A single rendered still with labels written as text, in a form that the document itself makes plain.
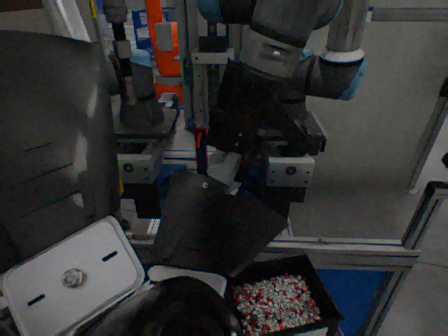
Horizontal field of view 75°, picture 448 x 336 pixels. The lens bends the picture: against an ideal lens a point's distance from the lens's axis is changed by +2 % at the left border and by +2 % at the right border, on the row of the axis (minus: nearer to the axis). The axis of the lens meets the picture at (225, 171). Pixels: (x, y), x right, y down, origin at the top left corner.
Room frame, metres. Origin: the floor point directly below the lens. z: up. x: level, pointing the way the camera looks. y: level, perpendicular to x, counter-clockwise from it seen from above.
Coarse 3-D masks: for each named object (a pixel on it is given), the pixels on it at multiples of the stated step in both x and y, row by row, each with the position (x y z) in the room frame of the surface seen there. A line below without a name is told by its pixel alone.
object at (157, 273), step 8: (152, 272) 0.21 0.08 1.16; (160, 272) 0.21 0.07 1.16; (168, 272) 0.21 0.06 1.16; (176, 272) 0.21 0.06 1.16; (184, 272) 0.21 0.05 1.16; (192, 272) 0.21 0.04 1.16; (200, 272) 0.21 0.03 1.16; (160, 280) 0.20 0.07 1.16; (208, 280) 0.20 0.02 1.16; (216, 280) 0.20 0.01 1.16; (224, 280) 0.20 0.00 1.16; (144, 288) 0.19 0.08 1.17; (216, 288) 0.19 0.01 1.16; (224, 288) 0.19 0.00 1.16
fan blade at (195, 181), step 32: (192, 192) 0.38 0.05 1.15; (224, 192) 0.40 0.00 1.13; (160, 224) 0.29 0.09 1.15; (192, 224) 0.30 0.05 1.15; (224, 224) 0.30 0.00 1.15; (256, 224) 0.32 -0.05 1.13; (288, 224) 0.37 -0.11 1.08; (160, 256) 0.23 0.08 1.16; (192, 256) 0.23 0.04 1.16; (224, 256) 0.23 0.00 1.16
